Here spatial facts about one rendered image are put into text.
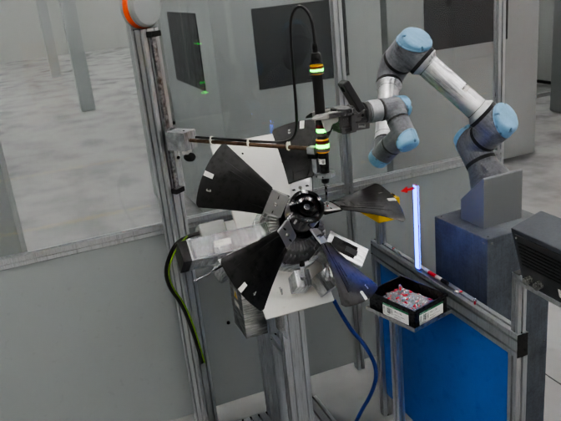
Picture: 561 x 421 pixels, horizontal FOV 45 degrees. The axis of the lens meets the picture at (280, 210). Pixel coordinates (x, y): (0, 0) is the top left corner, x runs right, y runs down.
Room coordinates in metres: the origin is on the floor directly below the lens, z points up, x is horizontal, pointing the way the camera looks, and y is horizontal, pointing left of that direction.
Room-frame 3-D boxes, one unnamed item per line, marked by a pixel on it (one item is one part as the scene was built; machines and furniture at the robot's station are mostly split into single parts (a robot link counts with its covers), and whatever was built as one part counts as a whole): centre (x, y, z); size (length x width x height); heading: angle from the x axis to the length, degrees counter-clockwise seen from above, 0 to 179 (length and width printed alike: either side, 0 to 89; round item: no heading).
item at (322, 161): (2.14, -0.16, 1.50); 0.04 x 0.04 x 0.46
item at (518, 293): (1.77, -0.68, 0.96); 0.03 x 0.03 x 0.20; 20
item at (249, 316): (2.38, 0.17, 0.73); 0.15 x 0.09 x 0.22; 20
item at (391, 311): (2.05, -0.40, 0.84); 0.22 x 0.17 x 0.07; 35
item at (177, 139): (2.51, 0.35, 1.39); 0.10 x 0.07 x 0.08; 55
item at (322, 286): (2.14, -0.13, 0.91); 0.12 x 0.08 x 0.12; 20
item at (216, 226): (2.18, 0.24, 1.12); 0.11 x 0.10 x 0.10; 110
